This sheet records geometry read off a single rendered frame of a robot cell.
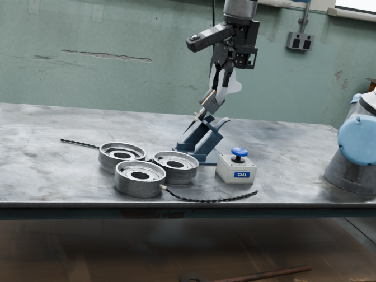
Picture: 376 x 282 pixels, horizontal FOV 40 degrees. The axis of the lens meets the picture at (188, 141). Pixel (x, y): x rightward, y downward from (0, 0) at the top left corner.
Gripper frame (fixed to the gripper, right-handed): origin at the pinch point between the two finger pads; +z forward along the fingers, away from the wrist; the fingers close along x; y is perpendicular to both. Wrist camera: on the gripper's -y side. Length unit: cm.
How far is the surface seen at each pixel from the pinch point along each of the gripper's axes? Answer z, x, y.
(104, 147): 12.7, -3.1, -26.7
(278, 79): 26, 143, 113
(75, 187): 16.0, -17.0, -35.6
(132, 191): 14.4, -21.9, -25.2
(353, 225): 96, 93, 153
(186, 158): 12.7, -8.6, -8.5
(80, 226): 41, 10, -27
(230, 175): 13.8, -15.9, -0.2
